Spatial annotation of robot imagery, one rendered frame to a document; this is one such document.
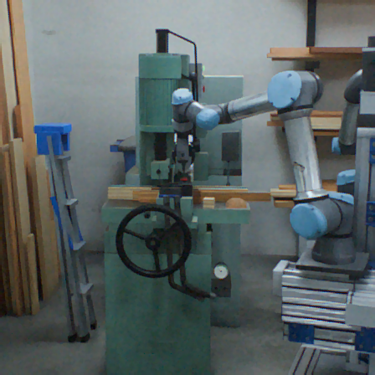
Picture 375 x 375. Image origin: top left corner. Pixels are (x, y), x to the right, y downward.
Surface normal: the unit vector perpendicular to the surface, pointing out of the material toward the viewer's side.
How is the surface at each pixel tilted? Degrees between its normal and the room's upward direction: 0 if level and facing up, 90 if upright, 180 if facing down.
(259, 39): 90
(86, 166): 90
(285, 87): 83
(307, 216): 97
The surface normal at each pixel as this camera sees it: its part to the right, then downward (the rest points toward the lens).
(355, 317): -0.33, 0.17
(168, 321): -0.04, 0.18
